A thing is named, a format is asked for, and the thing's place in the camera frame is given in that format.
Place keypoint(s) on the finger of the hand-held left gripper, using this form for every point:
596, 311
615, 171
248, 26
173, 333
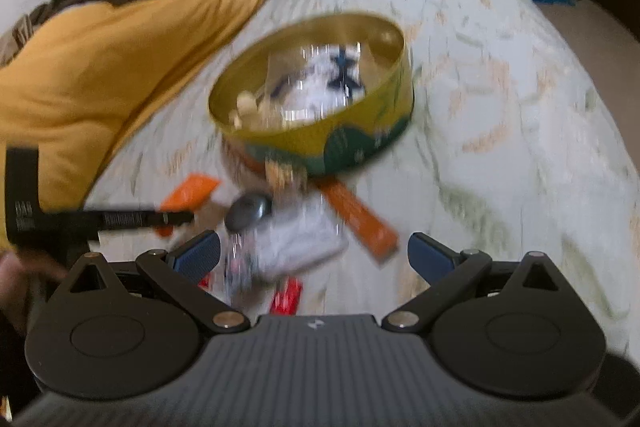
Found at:
125, 220

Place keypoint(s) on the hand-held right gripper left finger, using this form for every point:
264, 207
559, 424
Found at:
199, 253

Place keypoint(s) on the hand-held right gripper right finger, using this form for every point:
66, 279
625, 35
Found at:
429, 257

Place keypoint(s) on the red lighter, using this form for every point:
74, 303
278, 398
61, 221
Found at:
287, 298
206, 281

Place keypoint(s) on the orange packet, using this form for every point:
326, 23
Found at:
192, 192

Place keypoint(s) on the round gold tin container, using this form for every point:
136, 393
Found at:
345, 142

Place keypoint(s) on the bagged black white cloth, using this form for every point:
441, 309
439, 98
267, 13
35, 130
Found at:
332, 77

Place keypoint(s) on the person's left hand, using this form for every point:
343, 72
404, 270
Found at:
20, 277

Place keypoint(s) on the black round object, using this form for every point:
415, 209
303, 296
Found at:
248, 210

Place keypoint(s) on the long orange sachet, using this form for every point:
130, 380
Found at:
362, 219

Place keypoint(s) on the clear plastic snack bag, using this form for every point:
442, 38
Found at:
300, 244

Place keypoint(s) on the clear snack packet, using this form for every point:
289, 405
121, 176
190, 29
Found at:
285, 174

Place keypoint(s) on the yellow blanket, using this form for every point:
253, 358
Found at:
100, 72

